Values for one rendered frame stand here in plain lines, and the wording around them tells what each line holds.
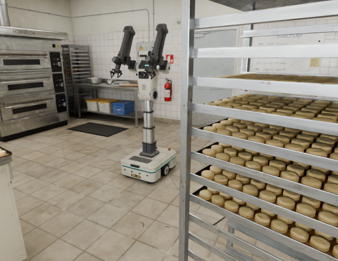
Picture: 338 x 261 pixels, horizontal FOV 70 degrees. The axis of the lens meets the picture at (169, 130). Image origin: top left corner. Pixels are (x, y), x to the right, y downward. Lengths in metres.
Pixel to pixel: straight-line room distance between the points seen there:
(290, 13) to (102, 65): 6.28
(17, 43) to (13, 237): 3.97
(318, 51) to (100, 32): 6.37
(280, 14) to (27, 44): 5.10
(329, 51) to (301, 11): 0.11
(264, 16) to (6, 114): 4.91
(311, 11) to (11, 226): 1.99
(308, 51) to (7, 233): 1.97
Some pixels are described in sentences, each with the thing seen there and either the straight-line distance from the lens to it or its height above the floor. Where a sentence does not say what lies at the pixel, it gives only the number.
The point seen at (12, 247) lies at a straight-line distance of 2.14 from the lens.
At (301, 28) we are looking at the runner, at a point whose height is 1.60.
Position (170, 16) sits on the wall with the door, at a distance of 5.68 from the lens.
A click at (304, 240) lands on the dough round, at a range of 0.89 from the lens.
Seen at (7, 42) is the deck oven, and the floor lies 1.77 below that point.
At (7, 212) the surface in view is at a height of 0.51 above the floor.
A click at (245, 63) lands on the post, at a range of 1.20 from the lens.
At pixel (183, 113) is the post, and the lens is 0.84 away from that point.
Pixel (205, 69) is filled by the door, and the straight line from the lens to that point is 5.32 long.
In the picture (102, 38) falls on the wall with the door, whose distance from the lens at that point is 6.77.
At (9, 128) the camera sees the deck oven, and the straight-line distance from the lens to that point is 5.35.
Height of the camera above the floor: 1.48
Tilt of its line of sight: 17 degrees down
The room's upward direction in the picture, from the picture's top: straight up
